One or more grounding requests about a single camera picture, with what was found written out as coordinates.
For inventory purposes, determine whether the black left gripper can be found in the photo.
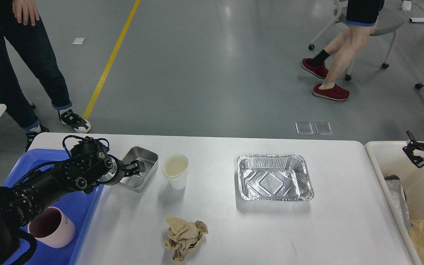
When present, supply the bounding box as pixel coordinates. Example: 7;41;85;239
98;155;146;185

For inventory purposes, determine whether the stainless steel rectangular container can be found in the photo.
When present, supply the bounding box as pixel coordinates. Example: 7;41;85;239
119;146;159;193

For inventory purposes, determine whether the pink mug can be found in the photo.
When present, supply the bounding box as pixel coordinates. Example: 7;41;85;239
27;206;76;248

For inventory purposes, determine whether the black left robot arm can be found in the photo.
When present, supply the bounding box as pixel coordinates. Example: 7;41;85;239
0;135;146;265

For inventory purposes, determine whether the white paper cup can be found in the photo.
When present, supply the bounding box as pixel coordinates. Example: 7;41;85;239
163;153;189;190

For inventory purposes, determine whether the plastic bag in bin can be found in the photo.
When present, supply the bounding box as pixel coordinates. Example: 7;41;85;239
384;174;413;230

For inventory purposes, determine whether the white plastic bin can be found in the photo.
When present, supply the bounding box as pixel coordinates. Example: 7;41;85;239
365;141;424;265

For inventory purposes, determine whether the crumpled brown paper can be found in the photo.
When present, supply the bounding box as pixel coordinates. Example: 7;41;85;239
164;215;209;265

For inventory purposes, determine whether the floor outlet plate right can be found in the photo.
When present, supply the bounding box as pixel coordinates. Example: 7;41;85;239
314;122;333;135

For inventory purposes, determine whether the floor outlet plate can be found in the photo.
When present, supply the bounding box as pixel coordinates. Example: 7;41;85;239
295;122;314;135
314;122;333;135

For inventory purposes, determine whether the floor outlet plate left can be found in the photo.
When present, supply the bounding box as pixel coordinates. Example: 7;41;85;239
295;122;314;135

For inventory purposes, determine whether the grey office chair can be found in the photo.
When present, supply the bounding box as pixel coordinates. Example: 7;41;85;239
308;0;405;69

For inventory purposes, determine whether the aluminium foil tray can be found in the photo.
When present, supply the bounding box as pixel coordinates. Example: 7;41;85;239
237;154;314;202

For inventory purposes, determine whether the person in red slippers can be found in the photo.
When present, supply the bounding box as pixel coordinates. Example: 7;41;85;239
300;0;384;101

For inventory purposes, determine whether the person in dark jeans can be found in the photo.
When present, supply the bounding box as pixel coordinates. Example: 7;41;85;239
0;0;92;148

